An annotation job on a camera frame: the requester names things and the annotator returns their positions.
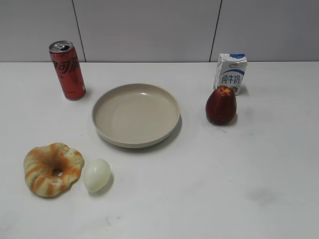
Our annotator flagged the ring-shaped striped croissant bread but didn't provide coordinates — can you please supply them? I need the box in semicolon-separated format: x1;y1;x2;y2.
23;142;84;197

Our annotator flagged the red cola can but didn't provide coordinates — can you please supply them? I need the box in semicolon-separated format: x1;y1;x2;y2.
49;40;86;100

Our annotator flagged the white peeled egg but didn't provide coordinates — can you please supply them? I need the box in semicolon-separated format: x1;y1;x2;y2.
83;159;111;193

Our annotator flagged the dark red apple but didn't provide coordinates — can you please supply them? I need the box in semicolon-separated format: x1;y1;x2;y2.
205;86;237;125

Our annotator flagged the white blue milk carton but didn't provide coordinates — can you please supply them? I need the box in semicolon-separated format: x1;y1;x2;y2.
213;53;247;96

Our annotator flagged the beige round plate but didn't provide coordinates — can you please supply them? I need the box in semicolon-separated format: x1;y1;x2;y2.
92;84;180;149

